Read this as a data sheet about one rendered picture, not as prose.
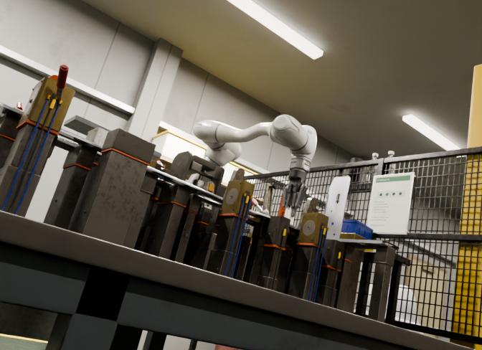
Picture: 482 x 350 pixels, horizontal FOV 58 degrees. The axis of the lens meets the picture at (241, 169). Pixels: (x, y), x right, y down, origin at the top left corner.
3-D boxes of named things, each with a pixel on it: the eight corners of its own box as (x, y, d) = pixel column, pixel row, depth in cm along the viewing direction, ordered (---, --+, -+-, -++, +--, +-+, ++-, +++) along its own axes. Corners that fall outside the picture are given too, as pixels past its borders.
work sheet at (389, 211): (406, 234, 201) (414, 171, 210) (364, 233, 218) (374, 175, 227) (408, 235, 202) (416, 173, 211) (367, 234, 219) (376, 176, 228)
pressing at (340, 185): (338, 247, 192) (350, 175, 202) (318, 246, 201) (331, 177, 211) (338, 247, 192) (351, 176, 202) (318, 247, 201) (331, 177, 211)
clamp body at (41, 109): (-17, 221, 92) (47, 71, 103) (-27, 221, 103) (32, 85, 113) (25, 232, 97) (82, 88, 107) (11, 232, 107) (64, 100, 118)
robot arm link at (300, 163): (301, 154, 186) (299, 167, 185) (315, 162, 192) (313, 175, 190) (286, 157, 194) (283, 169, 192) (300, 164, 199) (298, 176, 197)
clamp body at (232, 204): (221, 287, 130) (248, 178, 140) (199, 283, 139) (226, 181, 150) (237, 292, 134) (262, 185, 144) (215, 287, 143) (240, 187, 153)
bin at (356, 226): (353, 247, 199) (358, 219, 203) (299, 242, 220) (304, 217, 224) (370, 256, 210) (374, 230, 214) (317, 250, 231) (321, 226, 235)
